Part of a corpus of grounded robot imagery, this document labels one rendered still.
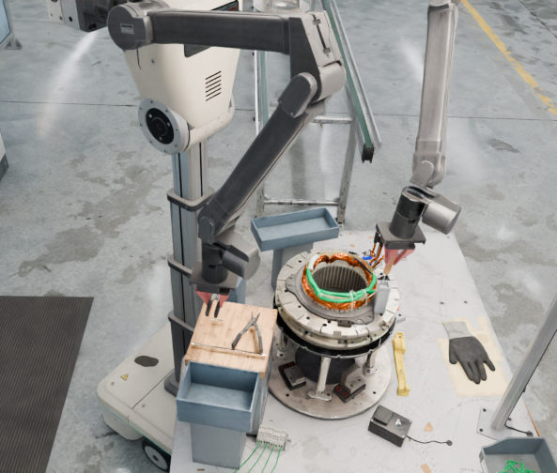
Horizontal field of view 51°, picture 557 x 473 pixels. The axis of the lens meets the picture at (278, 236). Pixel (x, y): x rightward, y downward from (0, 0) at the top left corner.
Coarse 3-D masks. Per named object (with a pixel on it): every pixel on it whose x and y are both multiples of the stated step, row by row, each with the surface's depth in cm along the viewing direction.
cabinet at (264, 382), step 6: (270, 354) 150; (270, 360) 151; (270, 366) 162; (270, 372) 165; (264, 378) 153; (264, 384) 156; (258, 390) 140; (264, 390) 160; (258, 396) 142; (264, 396) 160; (258, 402) 143; (264, 402) 159; (258, 408) 145; (264, 408) 159; (258, 414) 146; (258, 420) 148; (252, 426) 151; (258, 426) 150; (252, 432) 152
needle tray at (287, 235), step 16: (320, 208) 184; (256, 224) 180; (272, 224) 182; (288, 224) 183; (304, 224) 183; (320, 224) 184; (336, 224) 178; (256, 240) 175; (272, 240) 171; (288, 240) 174; (304, 240) 176; (320, 240) 178; (288, 256) 180; (272, 272) 192
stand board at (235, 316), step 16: (224, 304) 150; (240, 304) 150; (208, 320) 146; (224, 320) 146; (240, 320) 146; (272, 320) 147; (208, 336) 142; (224, 336) 142; (256, 336) 143; (272, 336) 146; (192, 352) 138; (208, 352) 138; (256, 352) 139; (240, 368) 135; (256, 368) 135
